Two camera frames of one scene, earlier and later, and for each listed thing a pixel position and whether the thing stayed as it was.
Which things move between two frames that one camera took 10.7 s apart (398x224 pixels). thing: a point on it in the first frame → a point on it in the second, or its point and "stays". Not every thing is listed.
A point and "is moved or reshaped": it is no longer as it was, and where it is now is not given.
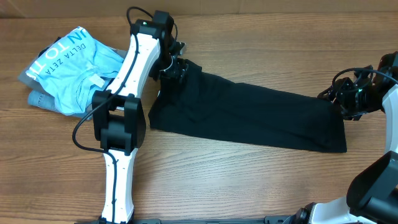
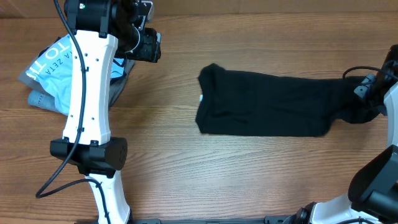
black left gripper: (176, 73) → (152, 50)
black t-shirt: (198, 102) is moved or reshaped
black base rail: (269, 220) stays
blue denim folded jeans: (38, 99) stays
